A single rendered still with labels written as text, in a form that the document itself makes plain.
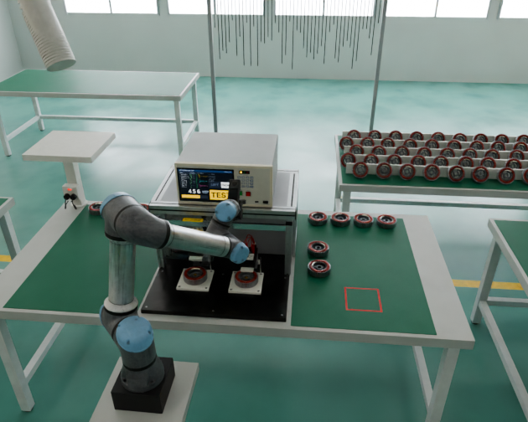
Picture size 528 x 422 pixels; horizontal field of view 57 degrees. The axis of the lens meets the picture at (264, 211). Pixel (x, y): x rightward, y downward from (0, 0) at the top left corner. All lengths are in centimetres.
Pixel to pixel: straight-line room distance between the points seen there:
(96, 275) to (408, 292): 149
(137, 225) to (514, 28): 788
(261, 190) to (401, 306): 81
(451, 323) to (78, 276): 174
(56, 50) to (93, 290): 130
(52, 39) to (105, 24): 604
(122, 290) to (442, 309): 139
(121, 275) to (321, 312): 92
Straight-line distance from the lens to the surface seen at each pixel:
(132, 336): 171
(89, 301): 240
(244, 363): 302
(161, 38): 871
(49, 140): 297
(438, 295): 243
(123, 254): 168
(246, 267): 233
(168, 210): 230
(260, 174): 216
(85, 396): 303
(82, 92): 547
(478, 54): 879
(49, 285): 256
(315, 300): 228
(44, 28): 298
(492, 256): 319
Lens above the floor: 223
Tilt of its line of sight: 30 degrees down
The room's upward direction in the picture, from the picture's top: straight up
